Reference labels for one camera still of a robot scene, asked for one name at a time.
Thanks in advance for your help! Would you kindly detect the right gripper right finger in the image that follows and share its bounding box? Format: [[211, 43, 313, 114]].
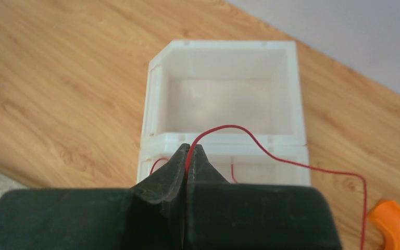
[[185, 145, 342, 249]]

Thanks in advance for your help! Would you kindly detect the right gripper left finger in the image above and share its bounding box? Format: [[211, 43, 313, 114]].
[[0, 143, 190, 249]]

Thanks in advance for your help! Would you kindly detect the red thin cable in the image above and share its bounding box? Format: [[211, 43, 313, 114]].
[[149, 124, 368, 250]]

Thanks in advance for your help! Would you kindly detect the white three-compartment tray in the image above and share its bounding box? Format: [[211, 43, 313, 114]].
[[137, 40, 311, 186]]

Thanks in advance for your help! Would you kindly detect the orange curved plastic piece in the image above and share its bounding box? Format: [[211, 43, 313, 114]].
[[367, 199, 400, 249]]

